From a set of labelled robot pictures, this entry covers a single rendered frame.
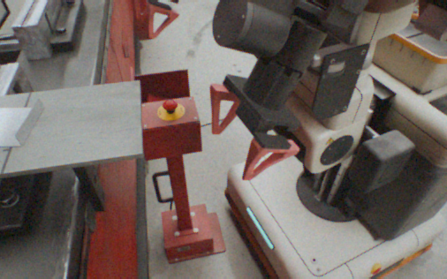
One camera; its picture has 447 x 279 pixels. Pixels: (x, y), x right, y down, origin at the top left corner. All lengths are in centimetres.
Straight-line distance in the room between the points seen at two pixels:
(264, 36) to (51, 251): 43
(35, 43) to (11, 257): 57
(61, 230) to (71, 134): 16
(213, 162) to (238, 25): 147
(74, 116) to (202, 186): 117
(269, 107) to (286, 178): 97
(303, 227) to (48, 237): 89
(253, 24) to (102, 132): 29
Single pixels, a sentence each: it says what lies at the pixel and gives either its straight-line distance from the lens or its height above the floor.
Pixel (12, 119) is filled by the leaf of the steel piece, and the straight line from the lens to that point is 59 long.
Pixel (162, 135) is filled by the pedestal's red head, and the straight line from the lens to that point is 84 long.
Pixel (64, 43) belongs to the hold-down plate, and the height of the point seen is 90.
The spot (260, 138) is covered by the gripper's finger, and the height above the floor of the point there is 107.
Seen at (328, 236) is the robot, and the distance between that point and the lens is 125.
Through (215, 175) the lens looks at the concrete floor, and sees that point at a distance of 170.
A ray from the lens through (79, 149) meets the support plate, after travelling 50.
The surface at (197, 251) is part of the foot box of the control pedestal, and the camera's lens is 144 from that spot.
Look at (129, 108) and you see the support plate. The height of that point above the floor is 100.
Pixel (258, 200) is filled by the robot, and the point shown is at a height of 28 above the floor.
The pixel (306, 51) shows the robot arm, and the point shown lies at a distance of 38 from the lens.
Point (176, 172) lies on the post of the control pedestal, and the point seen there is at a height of 50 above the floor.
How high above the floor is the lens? 133
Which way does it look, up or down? 45 degrees down
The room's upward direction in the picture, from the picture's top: straight up
